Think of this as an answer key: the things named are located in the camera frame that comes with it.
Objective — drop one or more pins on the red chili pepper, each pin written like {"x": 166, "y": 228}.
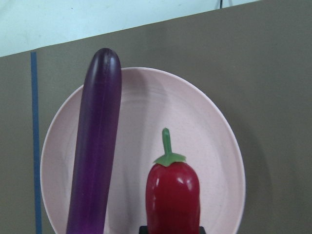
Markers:
{"x": 172, "y": 196}

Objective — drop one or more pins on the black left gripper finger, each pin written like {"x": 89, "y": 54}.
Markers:
{"x": 144, "y": 230}

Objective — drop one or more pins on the purple eggplant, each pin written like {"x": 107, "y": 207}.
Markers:
{"x": 95, "y": 144}

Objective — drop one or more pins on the pink plate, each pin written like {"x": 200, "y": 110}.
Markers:
{"x": 151, "y": 100}

